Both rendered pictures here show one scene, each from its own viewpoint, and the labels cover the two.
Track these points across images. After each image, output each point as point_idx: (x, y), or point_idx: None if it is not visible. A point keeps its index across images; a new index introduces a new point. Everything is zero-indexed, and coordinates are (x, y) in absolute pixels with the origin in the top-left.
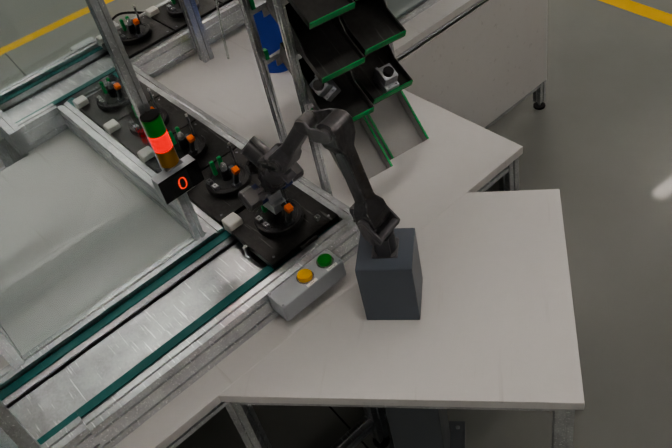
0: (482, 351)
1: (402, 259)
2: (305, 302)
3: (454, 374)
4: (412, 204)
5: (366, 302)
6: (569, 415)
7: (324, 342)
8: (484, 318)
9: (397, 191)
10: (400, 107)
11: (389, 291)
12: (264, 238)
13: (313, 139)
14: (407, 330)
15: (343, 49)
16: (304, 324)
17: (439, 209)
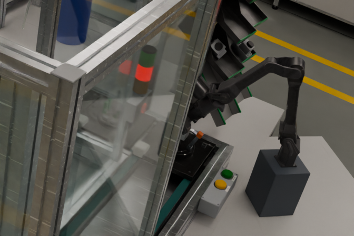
0: (341, 231)
1: (300, 167)
2: (223, 204)
3: None
4: (239, 143)
5: (267, 201)
6: None
7: (239, 233)
8: (329, 212)
9: (223, 134)
10: None
11: (287, 192)
12: None
13: (284, 75)
14: (288, 222)
15: (239, 23)
16: (217, 222)
17: (258, 146)
